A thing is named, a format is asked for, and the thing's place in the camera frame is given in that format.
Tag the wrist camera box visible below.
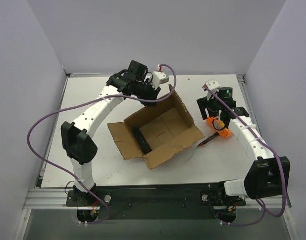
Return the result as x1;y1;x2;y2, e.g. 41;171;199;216
202;79;220;100
150;71;169;90

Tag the red black utility knife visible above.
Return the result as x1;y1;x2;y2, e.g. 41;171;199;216
195;132;219;148

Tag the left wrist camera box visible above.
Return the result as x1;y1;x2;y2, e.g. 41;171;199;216
150;71;169;90

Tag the brown cardboard express box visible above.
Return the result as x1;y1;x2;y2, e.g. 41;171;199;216
107;90;204;170

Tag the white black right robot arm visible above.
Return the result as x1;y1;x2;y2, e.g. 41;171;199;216
196;87;290;200

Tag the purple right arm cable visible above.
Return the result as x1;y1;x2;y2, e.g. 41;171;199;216
204;84;286;227

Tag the orange product carton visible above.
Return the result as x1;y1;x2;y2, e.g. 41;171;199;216
206;117;233;139

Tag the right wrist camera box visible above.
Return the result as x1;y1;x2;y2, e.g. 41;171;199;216
202;79;220;100

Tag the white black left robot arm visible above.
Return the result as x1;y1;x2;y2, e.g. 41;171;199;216
60;60;169;206

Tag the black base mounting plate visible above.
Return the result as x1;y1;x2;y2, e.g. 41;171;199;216
66;183;246;223

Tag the aluminium front frame rail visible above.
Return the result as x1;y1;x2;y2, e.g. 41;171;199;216
23;188;282;210

